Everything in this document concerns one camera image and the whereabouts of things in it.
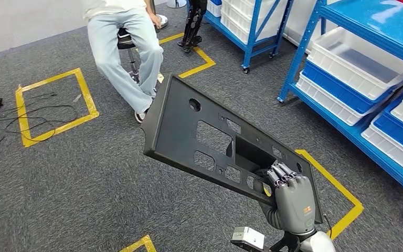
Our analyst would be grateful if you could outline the shiny silver object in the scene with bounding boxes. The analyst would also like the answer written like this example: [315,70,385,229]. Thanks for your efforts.
[155,14,169,30]

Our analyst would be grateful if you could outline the black stool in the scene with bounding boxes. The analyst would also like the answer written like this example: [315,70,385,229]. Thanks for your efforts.
[116,27,166,85]

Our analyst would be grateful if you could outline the blue metal shelf rack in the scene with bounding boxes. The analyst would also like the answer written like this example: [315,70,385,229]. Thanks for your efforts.
[277,0,403,227]
[187,0,294,75]

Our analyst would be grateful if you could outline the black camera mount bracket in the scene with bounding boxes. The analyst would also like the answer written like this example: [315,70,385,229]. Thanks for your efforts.
[231,231,301,252]

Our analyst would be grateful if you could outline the yellow floor tape square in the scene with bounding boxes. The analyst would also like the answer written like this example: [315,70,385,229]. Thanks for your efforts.
[118,235,157,252]
[262,149,365,242]
[15,67,100,149]
[157,31,217,80]

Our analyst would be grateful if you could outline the black plastic panel part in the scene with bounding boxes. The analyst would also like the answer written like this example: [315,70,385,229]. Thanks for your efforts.
[140,73,324,225]

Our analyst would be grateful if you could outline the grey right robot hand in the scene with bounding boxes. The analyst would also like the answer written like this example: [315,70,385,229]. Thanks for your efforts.
[259,162,317,237]

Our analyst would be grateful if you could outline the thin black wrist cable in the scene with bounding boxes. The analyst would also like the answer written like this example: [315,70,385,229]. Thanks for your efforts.
[323,213,334,240]

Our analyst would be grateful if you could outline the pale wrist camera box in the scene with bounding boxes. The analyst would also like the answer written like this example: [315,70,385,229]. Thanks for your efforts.
[231,226,266,250]

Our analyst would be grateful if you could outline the black floor cables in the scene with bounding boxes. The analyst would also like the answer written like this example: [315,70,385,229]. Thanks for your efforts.
[0,91,79,144]

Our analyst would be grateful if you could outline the person's hand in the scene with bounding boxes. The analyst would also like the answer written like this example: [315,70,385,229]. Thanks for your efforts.
[149,10,163,29]

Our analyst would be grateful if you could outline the black humanoid robot legs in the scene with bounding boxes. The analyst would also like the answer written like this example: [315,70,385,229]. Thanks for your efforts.
[177,0,208,54]

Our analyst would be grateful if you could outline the person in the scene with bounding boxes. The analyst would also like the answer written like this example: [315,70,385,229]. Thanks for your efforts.
[81,0,169,124]

